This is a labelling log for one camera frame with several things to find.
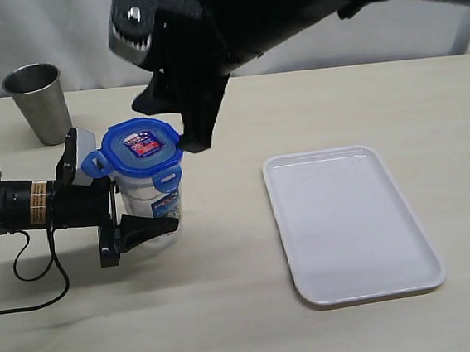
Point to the white rectangular tray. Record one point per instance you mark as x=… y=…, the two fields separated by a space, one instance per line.
x=348 y=234

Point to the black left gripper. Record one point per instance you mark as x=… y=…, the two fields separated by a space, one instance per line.
x=94 y=206

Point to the white backdrop curtain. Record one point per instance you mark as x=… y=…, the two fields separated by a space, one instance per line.
x=72 y=35

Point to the stainless steel cup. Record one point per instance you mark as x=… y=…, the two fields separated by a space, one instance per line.
x=37 y=92

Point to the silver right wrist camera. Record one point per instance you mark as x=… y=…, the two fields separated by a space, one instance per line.
x=133 y=50

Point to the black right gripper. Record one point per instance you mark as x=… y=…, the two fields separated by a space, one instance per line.
x=195 y=45

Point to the blue container lid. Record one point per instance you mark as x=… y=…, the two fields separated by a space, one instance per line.
x=138 y=148

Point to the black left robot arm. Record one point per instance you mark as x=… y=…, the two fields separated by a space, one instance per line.
x=26 y=205

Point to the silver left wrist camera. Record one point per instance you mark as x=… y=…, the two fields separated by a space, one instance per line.
x=82 y=144

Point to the clear plastic tall container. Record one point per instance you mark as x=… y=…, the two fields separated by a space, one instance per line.
x=153 y=197

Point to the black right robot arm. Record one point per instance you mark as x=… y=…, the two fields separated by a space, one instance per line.
x=289 y=17

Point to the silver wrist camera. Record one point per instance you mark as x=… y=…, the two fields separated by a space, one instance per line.
x=133 y=50
x=82 y=144

